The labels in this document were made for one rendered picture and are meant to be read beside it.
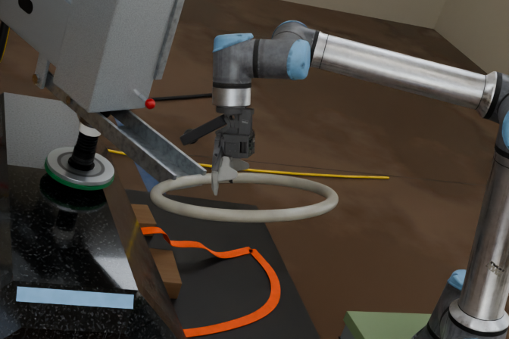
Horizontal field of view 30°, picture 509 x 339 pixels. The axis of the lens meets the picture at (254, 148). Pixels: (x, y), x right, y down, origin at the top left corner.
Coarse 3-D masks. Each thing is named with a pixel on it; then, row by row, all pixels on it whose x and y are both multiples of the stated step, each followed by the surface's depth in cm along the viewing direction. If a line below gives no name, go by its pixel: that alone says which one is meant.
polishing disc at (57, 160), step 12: (48, 156) 296; (60, 156) 298; (96, 156) 305; (48, 168) 292; (60, 168) 292; (72, 168) 294; (96, 168) 299; (108, 168) 301; (72, 180) 288; (84, 180) 290; (96, 180) 292; (108, 180) 295
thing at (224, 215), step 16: (192, 176) 264; (208, 176) 267; (240, 176) 269; (256, 176) 269; (272, 176) 268; (288, 176) 266; (160, 192) 243; (320, 192) 255; (176, 208) 230; (192, 208) 227; (208, 208) 226; (304, 208) 229; (320, 208) 233
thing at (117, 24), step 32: (96, 0) 266; (128, 0) 262; (160, 0) 270; (64, 32) 278; (96, 32) 267; (128, 32) 268; (160, 32) 277; (64, 64) 280; (96, 64) 269; (128, 64) 275; (96, 96) 273; (128, 96) 282
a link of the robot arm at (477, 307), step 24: (504, 96) 222; (504, 120) 213; (504, 144) 215; (504, 168) 216; (504, 192) 218; (480, 216) 226; (504, 216) 220; (480, 240) 225; (504, 240) 222; (480, 264) 227; (504, 264) 225; (480, 288) 228; (504, 288) 228; (456, 312) 235; (480, 312) 230; (504, 312) 236; (456, 336) 234; (480, 336) 231; (504, 336) 234
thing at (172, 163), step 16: (48, 80) 295; (64, 96) 290; (80, 112) 285; (112, 112) 292; (128, 112) 286; (96, 128) 280; (112, 128) 275; (128, 128) 286; (144, 128) 282; (128, 144) 270; (144, 144) 280; (160, 144) 277; (144, 160) 266; (160, 160) 273; (176, 160) 273; (192, 160) 269; (160, 176) 262; (176, 176) 267
